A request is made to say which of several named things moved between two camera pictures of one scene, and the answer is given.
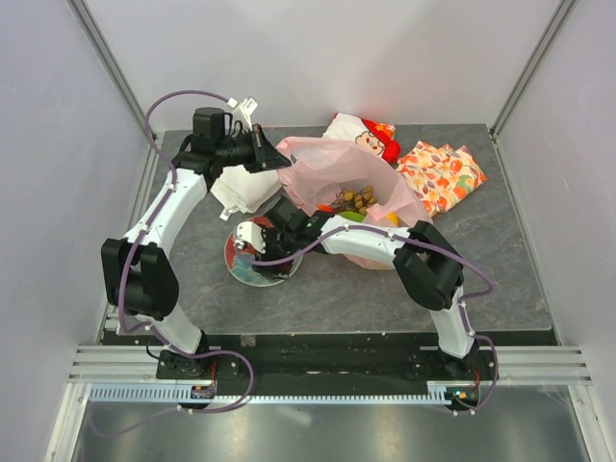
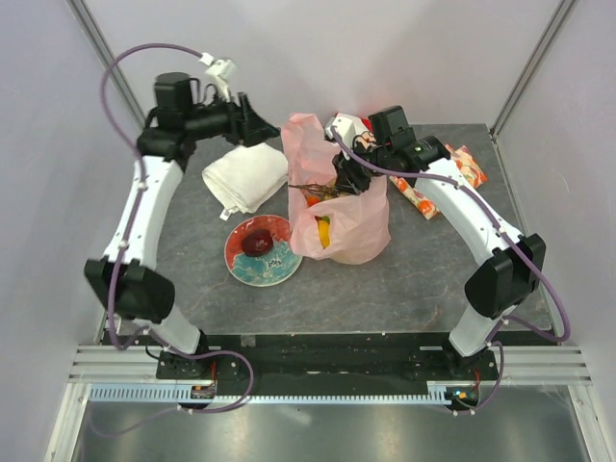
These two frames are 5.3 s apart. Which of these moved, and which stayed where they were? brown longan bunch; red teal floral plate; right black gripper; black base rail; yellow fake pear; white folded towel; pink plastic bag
Moved: brown longan bunch; pink plastic bag; right black gripper; yellow fake pear
Stayed: white folded towel; red teal floral plate; black base rail
